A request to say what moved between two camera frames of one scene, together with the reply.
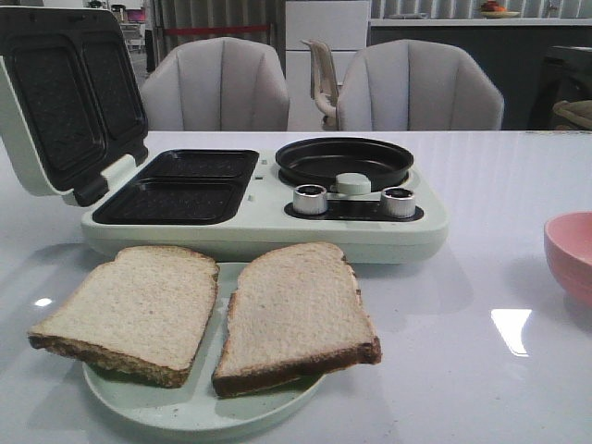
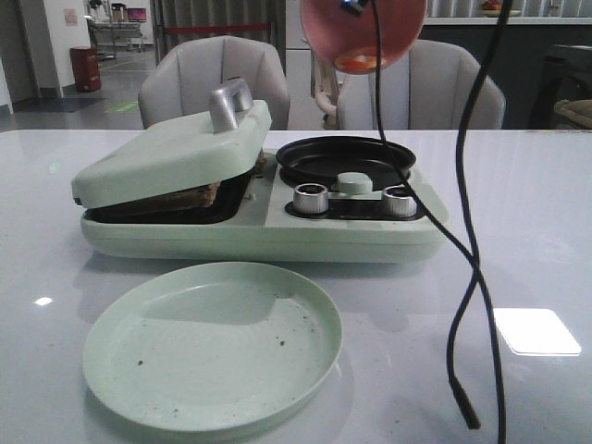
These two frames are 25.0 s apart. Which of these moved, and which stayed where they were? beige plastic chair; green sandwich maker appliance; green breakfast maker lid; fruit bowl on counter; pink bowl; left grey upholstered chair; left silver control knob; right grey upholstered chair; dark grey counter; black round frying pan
Moved: green breakfast maker lid; pink bowl
Stayed: fruit bowl on counter; left silver control knob; beige plastic chair; right grey upholstered chair; black round frying pan; green sandwich maker appliance; left grey upholstered chair; dark grey counter
